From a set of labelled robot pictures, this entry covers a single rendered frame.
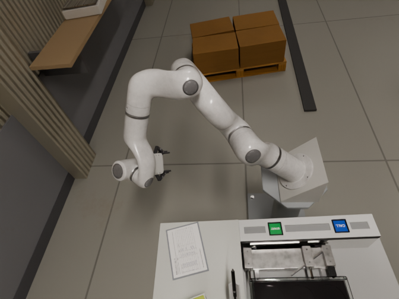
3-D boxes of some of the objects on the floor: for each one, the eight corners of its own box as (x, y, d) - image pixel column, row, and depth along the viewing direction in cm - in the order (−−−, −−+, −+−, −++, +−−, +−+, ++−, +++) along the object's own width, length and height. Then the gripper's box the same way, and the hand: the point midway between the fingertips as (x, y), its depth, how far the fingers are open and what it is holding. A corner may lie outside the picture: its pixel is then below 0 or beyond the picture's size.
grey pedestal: (247, 194, 229) (247, 131, 165) (300, 194, 222) (323, 128, 158) (250, 255, 198) (252, 207, 134) (312, 257, 192) (345, 207, 127)
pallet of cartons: (276, 38, 366) (279, 8, 334) (287, 76, 315) (291, 45, 283) (193, 47, 381) (188, 19, 350) (189, 85, 330) (183, 56, 298)
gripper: (152, 185, 118) (175, 178, 132) (149, 146, 117) (173, 143, 132) (139, 184, 122) (163, 178, 136) (136, 147, 121) (161, 144, 135)
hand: (167, 161), depth 133 cm, fingers open, 8 cm apart
